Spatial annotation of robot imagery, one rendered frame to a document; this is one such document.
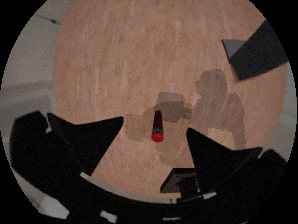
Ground dark grey panel with round hole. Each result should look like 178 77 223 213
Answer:
221 20 289 81

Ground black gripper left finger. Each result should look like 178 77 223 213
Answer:
47 112 124 177

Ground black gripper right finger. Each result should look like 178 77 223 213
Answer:
186 128 262 196

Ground dark red peg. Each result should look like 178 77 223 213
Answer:
150 111 165 143

